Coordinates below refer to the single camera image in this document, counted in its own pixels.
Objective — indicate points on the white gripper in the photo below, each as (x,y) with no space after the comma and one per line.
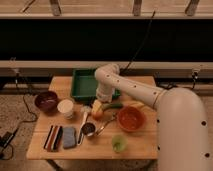
(104,93)

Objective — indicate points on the orange apple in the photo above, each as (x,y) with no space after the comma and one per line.
(97,115)

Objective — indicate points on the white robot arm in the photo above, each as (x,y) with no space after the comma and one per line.
(182,126)

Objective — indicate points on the red orange bowl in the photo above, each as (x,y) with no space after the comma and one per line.
(130,119)

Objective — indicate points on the dark purple bowl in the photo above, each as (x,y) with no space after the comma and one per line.
(46,101)

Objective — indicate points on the white dish brush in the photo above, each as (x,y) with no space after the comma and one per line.
(85,110)

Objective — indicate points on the green cucumber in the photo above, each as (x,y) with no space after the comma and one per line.
(111,106)

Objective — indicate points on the green plastic tray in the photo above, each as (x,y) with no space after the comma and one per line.
(84,85)

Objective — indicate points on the small metal cup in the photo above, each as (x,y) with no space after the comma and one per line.
(88,129)

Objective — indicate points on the metal spoon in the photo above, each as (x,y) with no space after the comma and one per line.
(96,133)

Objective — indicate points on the white paper cup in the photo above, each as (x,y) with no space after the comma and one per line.
(66,108)

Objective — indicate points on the yellow banana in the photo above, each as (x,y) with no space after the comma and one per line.
(137,104)

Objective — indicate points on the blue grey sponge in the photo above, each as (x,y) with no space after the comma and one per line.
(69,137)

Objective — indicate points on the wooden table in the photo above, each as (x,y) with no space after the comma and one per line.
(140,145)

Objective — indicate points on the green plastic cup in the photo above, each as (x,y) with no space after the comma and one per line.
(118,143)

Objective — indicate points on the striped sponge block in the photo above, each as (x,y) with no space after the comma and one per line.
(53,139)

